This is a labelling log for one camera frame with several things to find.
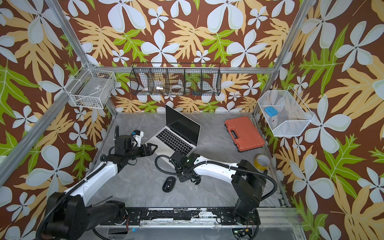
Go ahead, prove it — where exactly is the black wireless mouse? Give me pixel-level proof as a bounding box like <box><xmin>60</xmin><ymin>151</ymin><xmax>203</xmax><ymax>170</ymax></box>
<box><xmin>162</xmin><ymin>176</ymin><xmax>176</xmax><ymax>193</ymax></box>

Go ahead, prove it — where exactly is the silver laptop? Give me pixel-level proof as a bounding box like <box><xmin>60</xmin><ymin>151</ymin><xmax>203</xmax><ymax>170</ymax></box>
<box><xmin>147</xmin><ymin>106</ymin><xmax>201</xmax><ymax>157</ymax></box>

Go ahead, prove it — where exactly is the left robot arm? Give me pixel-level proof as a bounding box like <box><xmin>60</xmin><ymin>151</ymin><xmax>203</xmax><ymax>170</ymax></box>
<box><xmin>36</xmin><ymin>126</ymin><xmax>158</xmax><ymax>240</ymax></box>

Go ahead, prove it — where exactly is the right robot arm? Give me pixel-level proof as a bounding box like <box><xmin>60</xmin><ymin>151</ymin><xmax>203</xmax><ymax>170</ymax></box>
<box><xmin>154</xmin><ymin>152</ymin><xmax>278</xmax><ymax>224</ymax></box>

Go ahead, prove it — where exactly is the red plastic tool case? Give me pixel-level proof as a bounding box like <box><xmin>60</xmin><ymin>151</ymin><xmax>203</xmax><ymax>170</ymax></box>
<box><xmin>225</xmin><ymin>117</ymin><xmax>265</xmax><ymax>152</ymax></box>

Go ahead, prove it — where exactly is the yellow tape roll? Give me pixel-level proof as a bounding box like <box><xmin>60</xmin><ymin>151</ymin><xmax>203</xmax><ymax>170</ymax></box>
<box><xmin>254</xmin><ymin>154</ymin><xmax>271</xmax><ymax>172</ymax></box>

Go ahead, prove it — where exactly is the blue object in basket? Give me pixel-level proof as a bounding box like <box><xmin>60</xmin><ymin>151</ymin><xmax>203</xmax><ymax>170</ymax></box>
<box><xmin>265</xmin><ymin>106</ymin><xmax>279</xmax><ymax>117</ymax></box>

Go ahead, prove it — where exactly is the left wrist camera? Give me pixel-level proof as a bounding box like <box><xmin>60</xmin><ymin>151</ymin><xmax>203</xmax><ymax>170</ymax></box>
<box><xmin>132</xmin><ymin>130</ymin><xmax>144</xmax><ymax>147</ymax></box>

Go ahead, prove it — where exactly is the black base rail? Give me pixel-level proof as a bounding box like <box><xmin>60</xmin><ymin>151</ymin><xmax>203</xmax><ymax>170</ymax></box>
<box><xmin>126</xmin><ymin>207</ymin><xmax>261</xmax><ymax>226</ymax></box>

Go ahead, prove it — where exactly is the black wire basket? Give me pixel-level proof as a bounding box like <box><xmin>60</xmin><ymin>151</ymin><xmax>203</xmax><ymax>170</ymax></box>
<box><xmin>128</xmin><ymin>63</ymin><xmax>222</xmax><ymax>96</ymax></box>

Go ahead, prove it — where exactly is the white wire basket left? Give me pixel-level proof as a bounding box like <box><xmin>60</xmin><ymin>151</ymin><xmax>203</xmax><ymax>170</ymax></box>
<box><xmin>66</xmin><ymin>67</ymin><xmax>117</xmax><ymax>109</ymax></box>

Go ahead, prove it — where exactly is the white wire basket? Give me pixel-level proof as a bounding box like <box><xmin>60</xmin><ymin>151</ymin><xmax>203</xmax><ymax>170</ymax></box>
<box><xmin>66</xmin><ymin>67</ymin><xmax>117</xmax><ymax>109</ymax></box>
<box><xmin>258</xmin><ymin>88</ymin><xmax>315</xmax><ymax>138</ymax></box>

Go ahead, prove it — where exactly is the white wire basket right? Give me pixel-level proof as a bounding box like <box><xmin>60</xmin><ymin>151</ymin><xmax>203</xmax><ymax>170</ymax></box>
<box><xmin>258</xmin><ymin>88</ymin><xmax>315</xmax><ymax>138</ymax></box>

